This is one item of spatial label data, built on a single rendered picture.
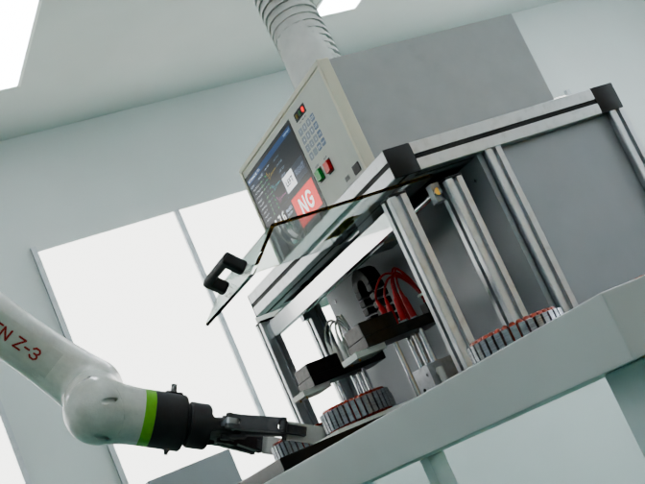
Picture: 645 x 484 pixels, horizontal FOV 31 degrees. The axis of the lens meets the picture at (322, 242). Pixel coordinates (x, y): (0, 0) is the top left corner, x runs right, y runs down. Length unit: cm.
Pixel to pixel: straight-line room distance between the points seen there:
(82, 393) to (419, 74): 74
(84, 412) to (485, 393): 102
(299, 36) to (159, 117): 388
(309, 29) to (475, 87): 156
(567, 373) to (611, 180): 104
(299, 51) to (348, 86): 157
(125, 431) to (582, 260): 75
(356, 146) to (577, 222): 35
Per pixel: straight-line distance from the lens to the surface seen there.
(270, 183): 212
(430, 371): 182
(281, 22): 352
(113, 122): 720
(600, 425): 778
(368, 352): 179
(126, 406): 190
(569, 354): 86
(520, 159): 181
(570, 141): 188
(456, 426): 103
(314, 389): 201
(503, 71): 201
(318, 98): 189
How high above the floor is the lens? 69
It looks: 12 degrees up
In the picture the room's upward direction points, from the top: 24 degrees counter-clockwise
